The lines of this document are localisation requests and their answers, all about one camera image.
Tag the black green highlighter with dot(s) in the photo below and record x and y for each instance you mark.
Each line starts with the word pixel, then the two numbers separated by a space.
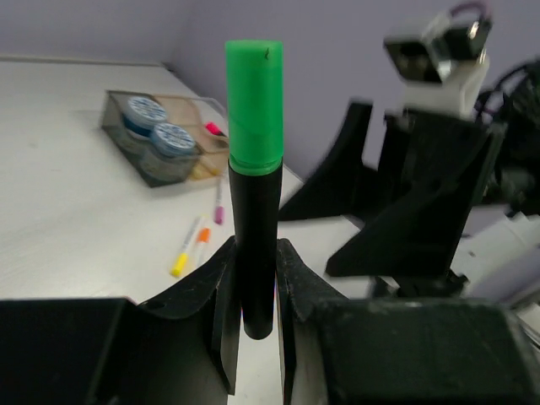
pixel 255 197

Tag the white yellow pen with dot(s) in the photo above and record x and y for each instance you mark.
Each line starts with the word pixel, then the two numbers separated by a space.
pixel 202 172

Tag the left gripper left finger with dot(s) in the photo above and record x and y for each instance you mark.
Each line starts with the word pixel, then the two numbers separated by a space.
pixel 179 347

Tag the purple white marker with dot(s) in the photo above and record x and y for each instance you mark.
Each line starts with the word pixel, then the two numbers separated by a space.
pixel 218 214

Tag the black pink highlighter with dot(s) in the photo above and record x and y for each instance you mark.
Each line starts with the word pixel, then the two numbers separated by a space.
pixel 214 129

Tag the blue white round jar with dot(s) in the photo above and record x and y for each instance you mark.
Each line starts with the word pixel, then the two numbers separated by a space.
pixel 141 114

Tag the orange white marker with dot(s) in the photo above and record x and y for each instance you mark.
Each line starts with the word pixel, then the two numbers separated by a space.
pixel 201 245

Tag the clear plastic container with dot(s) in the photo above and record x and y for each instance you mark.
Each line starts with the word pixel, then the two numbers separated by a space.
pixel 210 110

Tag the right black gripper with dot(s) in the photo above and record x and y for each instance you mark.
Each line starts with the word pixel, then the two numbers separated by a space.
pixel 435 169

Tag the dark grey container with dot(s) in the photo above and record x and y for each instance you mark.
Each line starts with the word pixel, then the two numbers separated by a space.
pixel 153 167

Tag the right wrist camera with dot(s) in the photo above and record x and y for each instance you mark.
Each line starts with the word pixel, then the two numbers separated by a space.
pixel 442 60

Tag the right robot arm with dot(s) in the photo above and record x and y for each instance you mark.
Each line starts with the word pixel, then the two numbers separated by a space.
pixel 489 255

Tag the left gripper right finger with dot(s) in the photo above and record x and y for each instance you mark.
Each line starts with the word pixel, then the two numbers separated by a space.
pixel 335 350

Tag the yellow white marker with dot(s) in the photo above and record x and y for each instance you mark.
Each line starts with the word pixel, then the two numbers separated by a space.
pixel 182 261

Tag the green highlighter cap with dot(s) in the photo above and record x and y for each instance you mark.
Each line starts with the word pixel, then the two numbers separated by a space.
pixel 255 99

